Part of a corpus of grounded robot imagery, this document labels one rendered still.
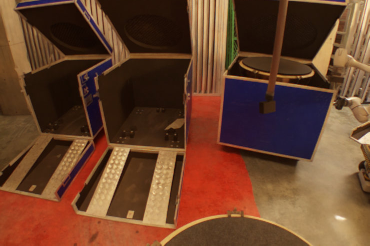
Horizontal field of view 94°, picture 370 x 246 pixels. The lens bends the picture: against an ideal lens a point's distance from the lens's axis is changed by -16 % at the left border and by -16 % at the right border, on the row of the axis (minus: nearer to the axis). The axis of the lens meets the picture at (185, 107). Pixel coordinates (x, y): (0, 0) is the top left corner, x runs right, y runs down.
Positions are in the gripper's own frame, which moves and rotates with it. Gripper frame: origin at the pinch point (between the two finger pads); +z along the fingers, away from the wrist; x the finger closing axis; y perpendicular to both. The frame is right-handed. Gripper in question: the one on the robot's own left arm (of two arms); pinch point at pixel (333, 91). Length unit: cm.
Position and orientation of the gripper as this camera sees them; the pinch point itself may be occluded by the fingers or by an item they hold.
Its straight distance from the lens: 213.4
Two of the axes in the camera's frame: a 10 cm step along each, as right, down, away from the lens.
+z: -0.6, 9.6, 2.9
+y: -3.6, 2.5, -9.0
